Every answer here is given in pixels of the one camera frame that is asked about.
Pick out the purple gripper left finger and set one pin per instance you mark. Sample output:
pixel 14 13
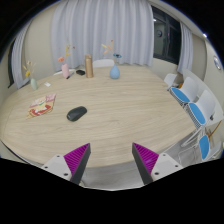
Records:
pixel 70 166

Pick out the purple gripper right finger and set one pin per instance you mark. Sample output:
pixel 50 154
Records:
pixel 153 166

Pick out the black computer mouse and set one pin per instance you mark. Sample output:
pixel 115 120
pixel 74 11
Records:
pixel 76 113

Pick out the white blue chair near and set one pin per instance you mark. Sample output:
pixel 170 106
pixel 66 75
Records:
pixel 197 148

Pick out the white blue chair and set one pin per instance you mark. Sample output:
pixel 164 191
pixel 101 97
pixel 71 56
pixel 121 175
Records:
pixel 186 93
pixel 197 148
pixel 200 113

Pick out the white blue chair middle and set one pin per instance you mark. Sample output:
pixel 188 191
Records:
pixel 200 113

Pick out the white blue chair far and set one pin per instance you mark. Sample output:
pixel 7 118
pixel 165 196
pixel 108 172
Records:
pixel 186 93

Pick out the small white card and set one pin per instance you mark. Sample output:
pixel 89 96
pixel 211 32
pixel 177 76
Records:
pixel 47 84

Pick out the white chair far right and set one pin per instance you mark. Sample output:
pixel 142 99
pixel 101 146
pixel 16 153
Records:
pixel 169 79

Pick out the small black case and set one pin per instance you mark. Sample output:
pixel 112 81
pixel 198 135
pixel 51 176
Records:
pixel 80 72

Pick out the blue vase with flowers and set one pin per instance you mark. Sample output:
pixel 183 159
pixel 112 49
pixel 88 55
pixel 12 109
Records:
pixel 114 72

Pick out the pink vase with flowers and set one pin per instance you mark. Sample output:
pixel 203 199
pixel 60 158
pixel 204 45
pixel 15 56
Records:
pixel 63 61

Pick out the white chair behind table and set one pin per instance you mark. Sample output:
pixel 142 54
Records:
pixel 103 63

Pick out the green vase with flowers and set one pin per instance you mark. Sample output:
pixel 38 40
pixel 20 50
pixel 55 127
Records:
pixel 29 68

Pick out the gold metal bottle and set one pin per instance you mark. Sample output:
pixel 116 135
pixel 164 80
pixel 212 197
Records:
pixel 88 66

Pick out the white curtain right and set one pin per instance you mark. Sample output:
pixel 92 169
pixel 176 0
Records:
pixel 186 53

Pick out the white curtain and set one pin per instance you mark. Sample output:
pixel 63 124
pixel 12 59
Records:
pixel 186 53
pixel 102 28
pixel 16 60

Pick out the white curtain left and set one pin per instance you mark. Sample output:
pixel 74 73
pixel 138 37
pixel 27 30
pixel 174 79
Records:
pixel 16 60

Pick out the dark window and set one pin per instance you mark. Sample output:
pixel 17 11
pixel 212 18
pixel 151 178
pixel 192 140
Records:
pixel 167 36

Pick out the white curtain centre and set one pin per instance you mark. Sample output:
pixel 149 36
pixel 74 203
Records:
pixel 102 28

